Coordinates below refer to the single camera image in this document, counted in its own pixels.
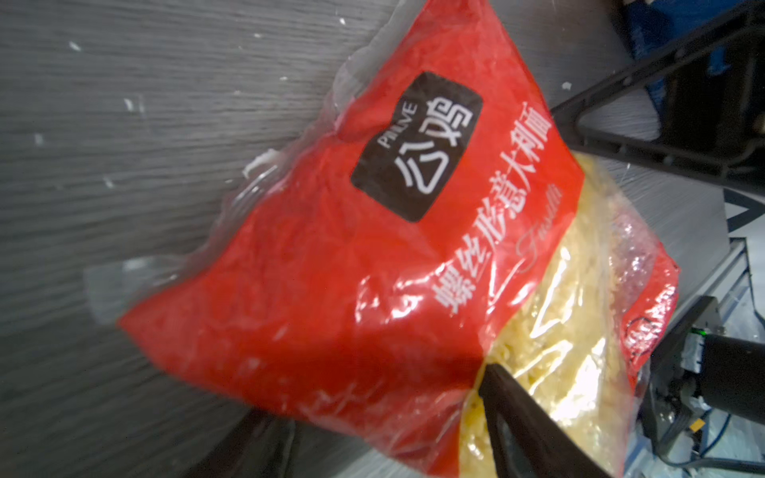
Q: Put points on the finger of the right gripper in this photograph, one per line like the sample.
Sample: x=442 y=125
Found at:
x=712 y=116

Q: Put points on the orange blue pasta bag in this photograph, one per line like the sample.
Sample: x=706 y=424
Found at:
x=653 y=24

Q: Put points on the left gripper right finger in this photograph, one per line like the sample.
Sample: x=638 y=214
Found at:
x=525 y=441

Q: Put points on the aluminium front rail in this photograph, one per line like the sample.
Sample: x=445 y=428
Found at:
x=728 y=282

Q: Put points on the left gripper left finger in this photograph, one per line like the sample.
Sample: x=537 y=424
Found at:
x=260 y=445

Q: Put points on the red fusilli bag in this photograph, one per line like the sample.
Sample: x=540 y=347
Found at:
x=430 y=224

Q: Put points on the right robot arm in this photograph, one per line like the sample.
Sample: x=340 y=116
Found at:
x=693 y=364

